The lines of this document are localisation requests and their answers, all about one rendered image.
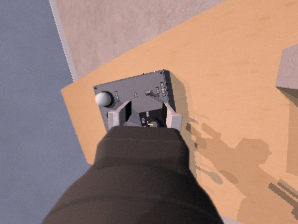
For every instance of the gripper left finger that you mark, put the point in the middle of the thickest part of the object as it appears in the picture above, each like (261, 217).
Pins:
(120, 115)

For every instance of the grey control panel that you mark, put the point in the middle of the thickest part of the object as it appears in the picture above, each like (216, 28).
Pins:
(147, 93)

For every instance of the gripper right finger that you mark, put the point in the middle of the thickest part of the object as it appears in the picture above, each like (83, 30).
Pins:
(170, 118)

